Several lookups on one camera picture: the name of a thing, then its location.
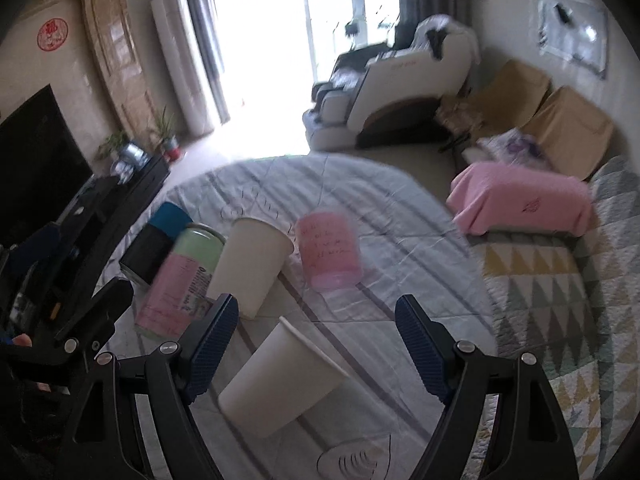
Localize pink translucent plastic cup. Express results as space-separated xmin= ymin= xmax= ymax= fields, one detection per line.
xmin=295 ymin=208 xmax=363 ymax=292

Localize white paper cup near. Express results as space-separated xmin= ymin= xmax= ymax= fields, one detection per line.
xmin=218 ymin=318 xmax=348 ymax=438

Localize white paper cup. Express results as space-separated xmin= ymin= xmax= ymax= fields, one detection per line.
xmin=218 ymin=318 xmax=348 ymax=438
xmin=206 ymin=218 xmax=294 ymax=318

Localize white paper cup far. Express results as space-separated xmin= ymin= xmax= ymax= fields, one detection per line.
xmin=206 ymin=218 xmax=294 ymax=318

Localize pink and green can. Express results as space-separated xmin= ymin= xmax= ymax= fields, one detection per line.
xmin=134 ymin=223 xmax=226 ymax=340

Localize blue and black tin can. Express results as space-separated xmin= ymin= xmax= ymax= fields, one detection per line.
xmin=119 ymin=202 xmax=192 ymax=287

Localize black tv cabinet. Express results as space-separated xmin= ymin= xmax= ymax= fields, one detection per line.
xmin=53 ymin=155 xmax=169 ymax=280

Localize patterned quilt sofa cover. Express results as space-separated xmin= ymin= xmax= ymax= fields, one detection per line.
xmin=469 ymin=156 xmax=639 ymax=479

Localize grey striped tablecloth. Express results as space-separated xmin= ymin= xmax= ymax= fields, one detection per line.
xmin=94 ymin=153 xmax=501 ymax=480

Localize pink towel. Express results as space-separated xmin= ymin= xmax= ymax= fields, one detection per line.
xmin=446 ymin=162 xmax=593 ymax=236

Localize black television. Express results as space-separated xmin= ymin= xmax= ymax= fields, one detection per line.
xmin=0 ymin=86 xmax=93 ymax=248

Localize small potted plant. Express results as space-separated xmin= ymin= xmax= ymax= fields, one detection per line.
xmin=96 ymin=130 xmax=130 ymax=160

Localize potted plant red pot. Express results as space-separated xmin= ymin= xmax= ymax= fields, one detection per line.
xmin=149 ymin=106 xmax=182 ymax=162

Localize white purple pillow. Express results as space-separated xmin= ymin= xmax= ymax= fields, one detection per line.
xmin=476 ymin=128 xmax=553 ymax=171

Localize tan folding chair right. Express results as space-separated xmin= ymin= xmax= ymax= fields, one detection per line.
xmin=517 ymin=87 xmax=615 ymax=181

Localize tan folding chair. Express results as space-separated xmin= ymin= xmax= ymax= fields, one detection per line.
xmin=435 ymin=60 xmax=551 ymax=153
xmin=517 ymin=87 xmax=615 ymax=181

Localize white massage chair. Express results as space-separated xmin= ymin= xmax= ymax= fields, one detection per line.
xmin=303 ymin=14 xmax=480 ymax=152

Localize tan folding chair left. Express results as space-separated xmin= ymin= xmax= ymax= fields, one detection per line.
xmin=435 ymin=60 xmax=551 ymax=153

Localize white standing air conditioner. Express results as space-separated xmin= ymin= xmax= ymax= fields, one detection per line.
xmin=151 ymin=0 xmax=218 ymax=138

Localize glass sliding door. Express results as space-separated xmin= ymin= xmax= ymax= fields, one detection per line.
xmin=209 ymin=0 xmax=399 ymax=117

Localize red round wall decoration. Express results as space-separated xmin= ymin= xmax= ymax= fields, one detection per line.
xmin=37 ymin=18 xmax=70 ymax=52

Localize wall whiteboard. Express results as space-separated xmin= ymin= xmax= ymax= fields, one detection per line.
xmin=537 ymin=0 xmax=608 ymax=79

